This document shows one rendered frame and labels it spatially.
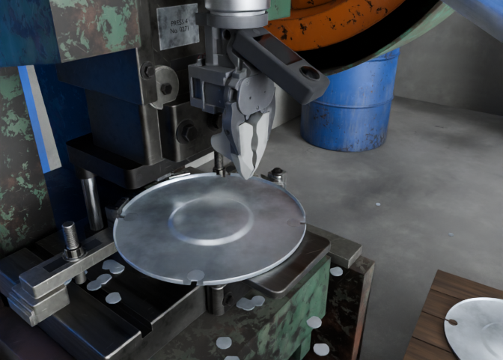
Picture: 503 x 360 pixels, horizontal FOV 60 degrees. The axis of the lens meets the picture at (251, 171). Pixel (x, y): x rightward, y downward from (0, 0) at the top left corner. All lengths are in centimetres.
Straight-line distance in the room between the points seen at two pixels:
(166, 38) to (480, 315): 99
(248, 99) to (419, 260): 154
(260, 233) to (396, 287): 122
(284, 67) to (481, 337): 88
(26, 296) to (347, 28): 66
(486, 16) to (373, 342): 128
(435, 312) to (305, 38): 74
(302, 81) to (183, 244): 29
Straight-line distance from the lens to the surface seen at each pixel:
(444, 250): 208
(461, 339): 119
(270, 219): 68
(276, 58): 50
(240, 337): 69
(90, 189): 74
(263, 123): 57
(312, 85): 48
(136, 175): 62
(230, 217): 67
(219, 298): 69
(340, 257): 85
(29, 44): 50
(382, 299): 175
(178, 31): 61
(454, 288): 132
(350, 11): 83
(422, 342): 115
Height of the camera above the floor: 116
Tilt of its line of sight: 27 degrees down
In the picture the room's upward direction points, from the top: straight up
